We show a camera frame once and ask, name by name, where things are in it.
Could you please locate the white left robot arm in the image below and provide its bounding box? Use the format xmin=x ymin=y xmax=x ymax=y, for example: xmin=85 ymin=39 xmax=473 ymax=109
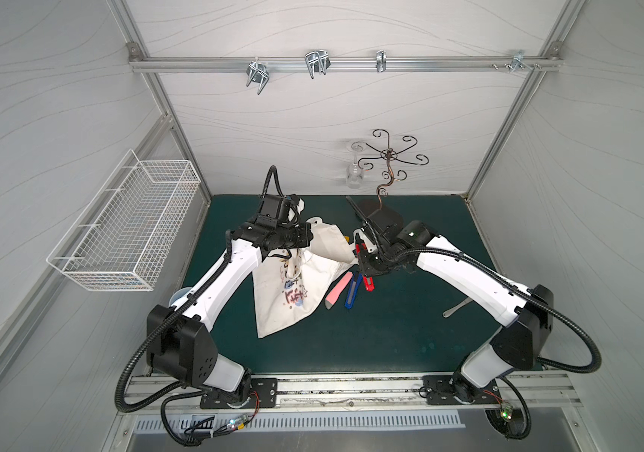
xmin=146 ymin=195 xmax=313 ymax=393

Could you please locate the white printed canvas tote bag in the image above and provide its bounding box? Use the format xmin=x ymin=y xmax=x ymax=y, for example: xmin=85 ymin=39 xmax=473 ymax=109
xmin=252 ymin=217 xmax=357 ymax=338

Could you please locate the silver letter opener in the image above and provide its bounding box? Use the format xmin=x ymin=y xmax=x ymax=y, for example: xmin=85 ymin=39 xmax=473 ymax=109
xmin=443 ymin=298 xmax=473 ymax=318

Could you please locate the light blue plastic cup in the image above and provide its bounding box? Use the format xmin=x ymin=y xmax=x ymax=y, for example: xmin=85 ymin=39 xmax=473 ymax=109
xmin=169 ymin=287 xmax=192 ymax=310

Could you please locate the metal clamp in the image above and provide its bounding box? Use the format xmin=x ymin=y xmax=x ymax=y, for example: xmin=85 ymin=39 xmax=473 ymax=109
xmin=376 ymin=50 xmax=387 ymax=73
xmin=491 ymin=50 xmax=542 ymax=73
xmin=246 ymin=60 xmax=270 ymax=95
xmin=304 ymin=50 xmax=331 ymax=79

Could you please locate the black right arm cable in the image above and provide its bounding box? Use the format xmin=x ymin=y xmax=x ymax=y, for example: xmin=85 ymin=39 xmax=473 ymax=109
xmin=345 ymin=194 xmax=604 ymax=442

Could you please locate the bronze scroll hanger stand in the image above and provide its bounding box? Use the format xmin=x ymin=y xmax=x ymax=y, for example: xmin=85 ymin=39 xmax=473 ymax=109
xmin=351 ymin=128 xmax=430 ymax=210

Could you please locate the white wire basket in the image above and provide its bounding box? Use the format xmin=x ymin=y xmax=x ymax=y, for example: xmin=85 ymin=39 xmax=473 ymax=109
xmin=46 ymin=150 xmax=201 ymax=292

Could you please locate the aluminium top rail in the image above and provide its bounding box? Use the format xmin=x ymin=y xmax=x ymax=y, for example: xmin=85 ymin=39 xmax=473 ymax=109
xmin=129 ymin=54 xmax=564 ymax=73

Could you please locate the blue utility knife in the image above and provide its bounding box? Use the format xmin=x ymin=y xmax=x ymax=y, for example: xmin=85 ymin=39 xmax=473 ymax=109
xmin=344 ymin=273 xmax=363 ymax=310

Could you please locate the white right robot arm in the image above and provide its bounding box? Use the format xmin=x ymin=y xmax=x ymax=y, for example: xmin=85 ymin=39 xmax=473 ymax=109
xmin=348 ymin=200 xmax=553 ymax=403

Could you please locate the clear glass bottle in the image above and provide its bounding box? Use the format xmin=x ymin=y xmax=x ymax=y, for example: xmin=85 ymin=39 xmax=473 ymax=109
xmin=346 ymin=141 xmax=365 ymax=189

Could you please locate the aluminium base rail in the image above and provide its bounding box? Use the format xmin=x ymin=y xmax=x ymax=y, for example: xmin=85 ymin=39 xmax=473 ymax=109
xmin=121 ymin=369 xmax=583 ymax=419

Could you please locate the red utility knife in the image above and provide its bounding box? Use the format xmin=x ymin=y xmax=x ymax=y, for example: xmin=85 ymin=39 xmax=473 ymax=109
xmin=355 ymin=240 xmax=375 ymax=292

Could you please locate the metal clamp right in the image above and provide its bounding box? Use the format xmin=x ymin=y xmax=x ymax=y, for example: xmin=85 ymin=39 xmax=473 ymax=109
xmin=491 ymin=50 xmax=542 ymax=73

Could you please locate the green table mat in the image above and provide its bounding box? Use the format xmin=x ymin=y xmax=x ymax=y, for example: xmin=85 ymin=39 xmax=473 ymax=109
xmin=182 ymin=195 xmax=499 ymax=374

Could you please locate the pink utility knife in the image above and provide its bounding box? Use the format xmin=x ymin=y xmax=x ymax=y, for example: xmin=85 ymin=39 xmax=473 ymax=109
xmin=324 ymin=271 xmax=353 ymax=310

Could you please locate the metal clamp far left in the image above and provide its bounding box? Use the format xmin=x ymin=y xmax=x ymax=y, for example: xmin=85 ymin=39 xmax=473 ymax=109
xmin=246 ymin=60 xmax=270 ymax=95

